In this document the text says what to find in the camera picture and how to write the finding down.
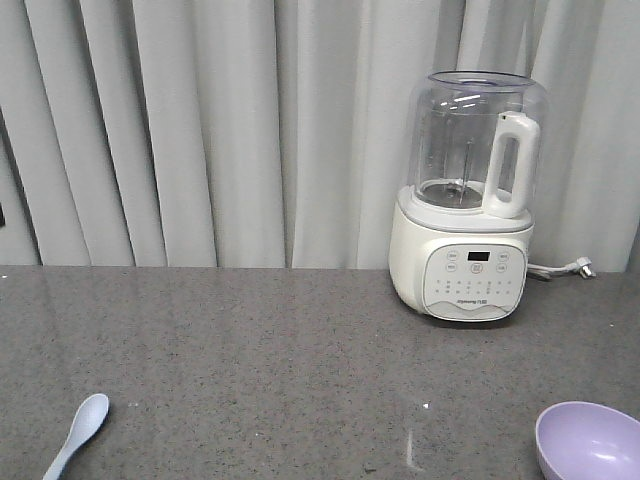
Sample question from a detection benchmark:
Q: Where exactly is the light blue plastic spoon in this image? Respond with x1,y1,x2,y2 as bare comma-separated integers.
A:
43,393,110,480

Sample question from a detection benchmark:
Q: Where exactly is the purple plastic bowl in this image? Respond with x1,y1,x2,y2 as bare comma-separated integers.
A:
535,401,639,479

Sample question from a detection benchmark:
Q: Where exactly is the grey pleated curtain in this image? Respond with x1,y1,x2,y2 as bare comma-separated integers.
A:
1,1,639,271

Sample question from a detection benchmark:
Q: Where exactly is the white blender with clear jar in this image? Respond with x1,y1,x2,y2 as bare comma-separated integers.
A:
388,71,547,322

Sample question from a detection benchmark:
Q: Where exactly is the white power cord with plug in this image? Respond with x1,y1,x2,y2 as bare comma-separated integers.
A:
527,256,597,282

